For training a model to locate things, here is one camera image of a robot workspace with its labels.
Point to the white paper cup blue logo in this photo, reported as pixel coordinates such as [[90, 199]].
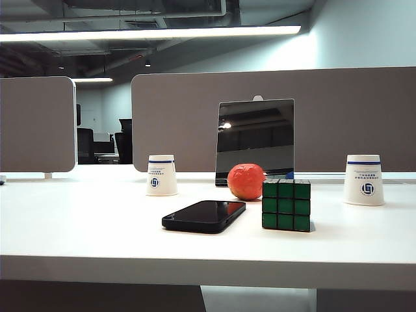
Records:
[[364, 178], [161, 175]]

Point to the orange-red ball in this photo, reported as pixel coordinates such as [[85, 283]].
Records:
[[245, 182]]

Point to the frameless rectangular mirror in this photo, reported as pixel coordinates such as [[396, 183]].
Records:
[[255, 136]]

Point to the black smartphone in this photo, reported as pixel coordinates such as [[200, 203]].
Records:
[[204, 216]]

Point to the white hook above mirror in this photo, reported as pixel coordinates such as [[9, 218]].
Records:
[[258, 97]]

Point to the black office chair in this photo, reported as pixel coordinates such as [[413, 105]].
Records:
[[125, 143], [85, 146]]

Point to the long ceiling light strip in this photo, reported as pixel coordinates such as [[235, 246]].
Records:
[[146, 33]]

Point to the short ceiling light strip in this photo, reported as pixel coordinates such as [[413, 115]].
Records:
[[92, 79]]

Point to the wide grey desk divider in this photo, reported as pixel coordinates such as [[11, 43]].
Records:
[[341, 113]]

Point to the narrow grey desk divider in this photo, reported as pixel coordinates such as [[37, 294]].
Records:
[[35, 126]]

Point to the dark desk leg panel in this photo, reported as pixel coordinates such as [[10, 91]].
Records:
[[97, 297], [367, 300]]

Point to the shiny silver metal stand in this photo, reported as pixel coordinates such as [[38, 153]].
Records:
[[2, 179]]

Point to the Rubik's cube black frame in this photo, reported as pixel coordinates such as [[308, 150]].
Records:
[[286, 206]]

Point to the grey ceiling duct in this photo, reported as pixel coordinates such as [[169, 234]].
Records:
[[146, 9]]

